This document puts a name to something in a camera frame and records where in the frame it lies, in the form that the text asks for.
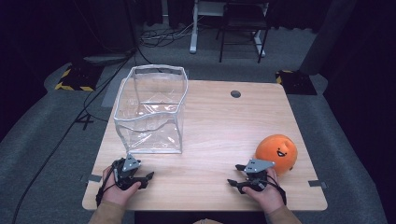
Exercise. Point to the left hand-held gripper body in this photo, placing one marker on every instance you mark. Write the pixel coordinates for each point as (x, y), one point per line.
(127, 174)

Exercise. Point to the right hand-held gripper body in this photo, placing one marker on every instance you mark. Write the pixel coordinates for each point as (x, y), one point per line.
(257, 179)

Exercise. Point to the person's right hand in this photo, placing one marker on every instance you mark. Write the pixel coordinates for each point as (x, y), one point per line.
(268, 197)

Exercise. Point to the person's left hand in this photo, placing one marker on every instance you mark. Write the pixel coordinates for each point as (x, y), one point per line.
(116, 195)

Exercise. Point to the grey tape piece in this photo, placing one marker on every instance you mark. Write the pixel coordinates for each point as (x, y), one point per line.
(317, 184)
(94, 178)

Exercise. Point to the orange plush toy smiling face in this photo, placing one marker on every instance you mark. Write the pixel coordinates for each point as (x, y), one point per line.
(274, 149)

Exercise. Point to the clear plastic bag white trim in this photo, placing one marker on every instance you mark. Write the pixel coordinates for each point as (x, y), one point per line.
(149, 124)

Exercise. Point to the black stand foot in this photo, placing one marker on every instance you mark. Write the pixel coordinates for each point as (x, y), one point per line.
(84, 120)

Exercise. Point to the grey power strip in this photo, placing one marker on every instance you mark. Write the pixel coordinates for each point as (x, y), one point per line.
(107, 58)

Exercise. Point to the black chair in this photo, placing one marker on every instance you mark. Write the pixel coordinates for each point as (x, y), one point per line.
(243, 18)

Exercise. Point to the dark curtain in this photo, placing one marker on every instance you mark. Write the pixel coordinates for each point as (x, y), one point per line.
(327, 37)

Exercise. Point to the black yellow striped base plate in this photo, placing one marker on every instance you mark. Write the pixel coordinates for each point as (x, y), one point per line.
(77, 79)
(295, 82)

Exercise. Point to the white desk frame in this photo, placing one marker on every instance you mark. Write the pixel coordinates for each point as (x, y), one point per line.
(193, 37)

